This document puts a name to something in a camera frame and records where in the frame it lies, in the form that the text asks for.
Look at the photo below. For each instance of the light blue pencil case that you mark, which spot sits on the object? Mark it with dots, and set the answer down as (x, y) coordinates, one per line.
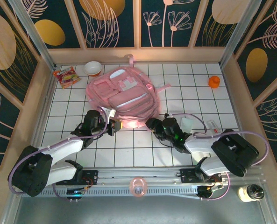
(186, 123)

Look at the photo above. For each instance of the pink backpack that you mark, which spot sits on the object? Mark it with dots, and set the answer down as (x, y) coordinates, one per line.
(124, 98)

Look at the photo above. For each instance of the small white red-labelled packet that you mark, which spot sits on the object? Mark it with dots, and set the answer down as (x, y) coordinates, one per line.
(212, 126)

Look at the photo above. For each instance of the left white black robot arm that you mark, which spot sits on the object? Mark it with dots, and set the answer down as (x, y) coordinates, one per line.
(63, 149)

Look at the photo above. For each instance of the red yellow snack packet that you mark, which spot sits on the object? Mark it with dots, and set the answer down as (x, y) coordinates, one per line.
(67, 77)

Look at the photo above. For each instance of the white orange bowl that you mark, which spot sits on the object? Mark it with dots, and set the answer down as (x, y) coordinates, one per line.
(93, 68)

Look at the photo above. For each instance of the pink tape roll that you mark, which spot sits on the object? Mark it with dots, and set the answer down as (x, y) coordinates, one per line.
(131, 187)

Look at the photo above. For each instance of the orange toy fruit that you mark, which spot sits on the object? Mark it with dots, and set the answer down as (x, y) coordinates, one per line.
(214, 82)

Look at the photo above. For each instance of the right black controller board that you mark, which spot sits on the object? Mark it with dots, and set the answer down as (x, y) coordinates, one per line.
(204, 191)

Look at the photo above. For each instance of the black controller board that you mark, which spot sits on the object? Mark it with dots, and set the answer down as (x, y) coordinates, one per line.
(204, 191)
(74, 193)

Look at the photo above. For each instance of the left black controller board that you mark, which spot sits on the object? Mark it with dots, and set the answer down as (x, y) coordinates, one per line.
(74, 193)

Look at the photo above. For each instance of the white bottle black cap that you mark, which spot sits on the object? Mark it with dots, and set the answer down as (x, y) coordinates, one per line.
(245, 193)

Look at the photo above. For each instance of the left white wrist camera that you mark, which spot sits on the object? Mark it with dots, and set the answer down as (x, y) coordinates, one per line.
(111, 113)

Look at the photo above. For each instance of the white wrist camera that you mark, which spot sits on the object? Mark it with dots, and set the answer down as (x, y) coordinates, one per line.
(111, 113)
(169, 115)

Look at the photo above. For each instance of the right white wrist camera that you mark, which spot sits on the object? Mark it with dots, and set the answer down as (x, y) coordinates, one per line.
(169, 115)

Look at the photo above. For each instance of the aluminium mounting rail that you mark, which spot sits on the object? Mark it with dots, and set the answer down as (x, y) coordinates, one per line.
(140, 173)

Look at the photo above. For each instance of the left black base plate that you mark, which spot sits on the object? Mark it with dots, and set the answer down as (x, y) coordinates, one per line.
(91, 176)

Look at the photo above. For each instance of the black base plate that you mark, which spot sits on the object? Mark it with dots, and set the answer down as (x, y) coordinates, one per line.
(187, 176)
(91, 176)

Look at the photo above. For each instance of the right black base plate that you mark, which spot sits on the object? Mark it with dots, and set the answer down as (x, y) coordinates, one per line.
(187, 176)

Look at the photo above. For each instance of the aluminium frame post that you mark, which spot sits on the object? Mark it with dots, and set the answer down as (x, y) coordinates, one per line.
(245, 30)
(30, 30)

